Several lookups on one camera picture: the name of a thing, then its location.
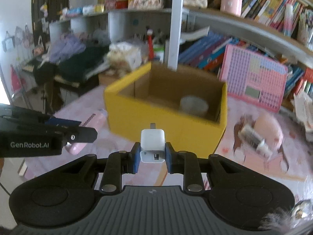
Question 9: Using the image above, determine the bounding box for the white usb charger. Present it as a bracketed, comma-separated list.
[140, 123, 165, 163]

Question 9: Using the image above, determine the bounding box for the clear tape roll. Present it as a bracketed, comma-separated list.
[179, 96, 209, 117]

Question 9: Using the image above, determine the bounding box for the white glue bottle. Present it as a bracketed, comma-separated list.
[238, 124, 273, 159]

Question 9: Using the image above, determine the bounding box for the pink plush toy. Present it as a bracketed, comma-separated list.
[254, 113, 284, 152]

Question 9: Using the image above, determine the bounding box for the pink utility knife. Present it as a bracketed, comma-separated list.
[65, 109, 107, 155]

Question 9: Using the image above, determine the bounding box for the yellow cardboard box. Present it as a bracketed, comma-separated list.
[104, 63, 228, 158]

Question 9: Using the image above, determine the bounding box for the pink cartoon desk mat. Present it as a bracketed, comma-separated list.
[24, 86, 312, 201]

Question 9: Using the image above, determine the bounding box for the pile of clothes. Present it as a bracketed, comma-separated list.
[33, 30, 110, 85]

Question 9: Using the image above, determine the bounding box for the tissue pack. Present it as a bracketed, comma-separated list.
[107, 42, 142, 72]

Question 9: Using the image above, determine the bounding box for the pink keyboard learning tablet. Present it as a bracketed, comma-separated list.
[219, 45, 288, 112]

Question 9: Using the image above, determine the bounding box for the white bookshelf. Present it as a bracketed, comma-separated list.
[48, 0, 313, 69]

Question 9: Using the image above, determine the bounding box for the stack of papers and books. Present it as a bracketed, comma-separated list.
[294, 90, 313, 142]

